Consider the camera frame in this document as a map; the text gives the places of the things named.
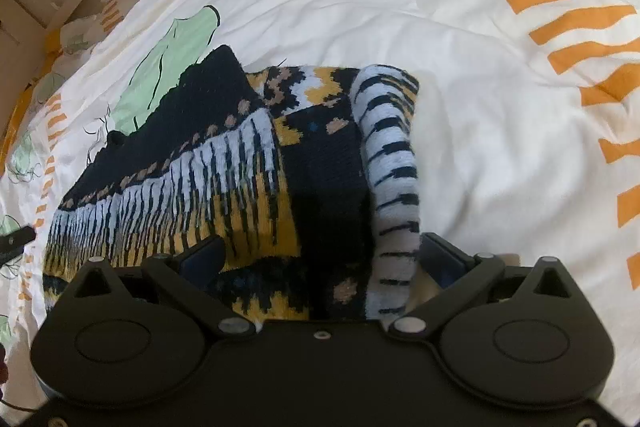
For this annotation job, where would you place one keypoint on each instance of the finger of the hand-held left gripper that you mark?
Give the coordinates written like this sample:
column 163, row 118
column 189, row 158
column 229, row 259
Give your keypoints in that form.
column 15, row 241

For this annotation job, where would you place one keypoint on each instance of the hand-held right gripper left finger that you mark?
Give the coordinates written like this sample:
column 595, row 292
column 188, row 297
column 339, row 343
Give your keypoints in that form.
column 205, row 258

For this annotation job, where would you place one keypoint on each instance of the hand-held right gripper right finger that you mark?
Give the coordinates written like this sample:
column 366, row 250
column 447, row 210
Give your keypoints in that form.
column 442, row 257

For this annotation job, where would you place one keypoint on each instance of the zigzag patterned knit sweater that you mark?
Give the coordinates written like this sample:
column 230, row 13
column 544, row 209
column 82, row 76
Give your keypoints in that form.
column 310, row 167

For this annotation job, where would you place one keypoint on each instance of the white printed duvet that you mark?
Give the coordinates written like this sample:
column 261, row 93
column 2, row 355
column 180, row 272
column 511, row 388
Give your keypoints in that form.
column 450, row 57

